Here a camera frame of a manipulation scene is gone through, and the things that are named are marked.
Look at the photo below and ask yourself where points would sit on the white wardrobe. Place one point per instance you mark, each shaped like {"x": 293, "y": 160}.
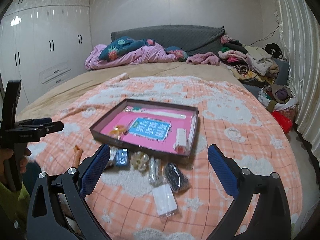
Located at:
{"x": 44, "y": 43}

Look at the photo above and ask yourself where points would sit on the grey headboard cover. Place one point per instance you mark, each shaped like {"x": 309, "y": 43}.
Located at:
{"x": 193, "y": 39}

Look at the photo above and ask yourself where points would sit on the peach checked fleece blanket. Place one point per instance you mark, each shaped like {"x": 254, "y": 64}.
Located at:
{"x": 229, "y": 116}

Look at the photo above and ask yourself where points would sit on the black beads in bag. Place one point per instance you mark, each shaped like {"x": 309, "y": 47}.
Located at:
{"x": 176, "y": 179}

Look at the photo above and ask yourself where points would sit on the pink book with blue label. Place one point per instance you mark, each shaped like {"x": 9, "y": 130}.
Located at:
{"x": 154, "y": 129}

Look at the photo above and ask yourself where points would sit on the clear bag with trinkets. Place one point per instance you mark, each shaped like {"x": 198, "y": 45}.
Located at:
{"x": 156, "y": 177}

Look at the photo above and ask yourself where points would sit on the white earring card packet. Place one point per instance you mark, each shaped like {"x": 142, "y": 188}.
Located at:
{"x": 165, "y": 202}

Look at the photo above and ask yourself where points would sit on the white comb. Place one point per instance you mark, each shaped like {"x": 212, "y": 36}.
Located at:
{"x": 180, "y": 144}

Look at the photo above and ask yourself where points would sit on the cream striped curtain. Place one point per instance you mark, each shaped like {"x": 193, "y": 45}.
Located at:
{"x": 299, "y": 37}

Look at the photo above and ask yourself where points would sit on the blue jewelry box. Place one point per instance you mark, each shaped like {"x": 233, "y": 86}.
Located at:
{"x": 122, "y": 158}

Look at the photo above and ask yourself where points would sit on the red plastic container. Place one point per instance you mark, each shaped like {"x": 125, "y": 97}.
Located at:
{"x": 284, "y": 122}

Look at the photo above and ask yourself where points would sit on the brown cardboard tray box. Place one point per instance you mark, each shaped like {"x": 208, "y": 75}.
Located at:
{"x": 142, "y": 104}

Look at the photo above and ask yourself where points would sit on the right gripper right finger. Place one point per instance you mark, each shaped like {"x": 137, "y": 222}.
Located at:
{"x": 271, "y": 217}

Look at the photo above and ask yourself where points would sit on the teal floral pillow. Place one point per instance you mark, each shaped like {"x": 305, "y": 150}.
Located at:
{"x": 123, "y": 46}

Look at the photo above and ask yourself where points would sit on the pile of folded clothes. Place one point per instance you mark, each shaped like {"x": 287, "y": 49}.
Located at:
{"x": 251, "y": 65}

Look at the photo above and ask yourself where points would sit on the pink fuzzy garment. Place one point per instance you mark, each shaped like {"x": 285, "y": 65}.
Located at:
{"x": 208, "y": 58}

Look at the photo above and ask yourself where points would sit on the person's left hand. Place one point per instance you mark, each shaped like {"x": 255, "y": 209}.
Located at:
{"x": 5, "y": 156}

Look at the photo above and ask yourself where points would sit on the pink quilt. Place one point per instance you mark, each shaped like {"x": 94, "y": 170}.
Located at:
{"x": 144, "y": 54}

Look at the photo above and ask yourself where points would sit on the tan bed sheet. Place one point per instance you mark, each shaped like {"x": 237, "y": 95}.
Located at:
{"x": 63, "y": 95}

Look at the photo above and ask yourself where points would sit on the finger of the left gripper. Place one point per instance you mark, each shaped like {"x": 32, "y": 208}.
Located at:
{"x": 43, "y": 130}
{"x": 33, "y": 122}

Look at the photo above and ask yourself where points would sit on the bag of clothes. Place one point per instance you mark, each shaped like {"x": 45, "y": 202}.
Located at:
{"x": 280, "y": 99}

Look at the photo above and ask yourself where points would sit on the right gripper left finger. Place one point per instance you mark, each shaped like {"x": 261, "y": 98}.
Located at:
{"x": 46, "y": 219}

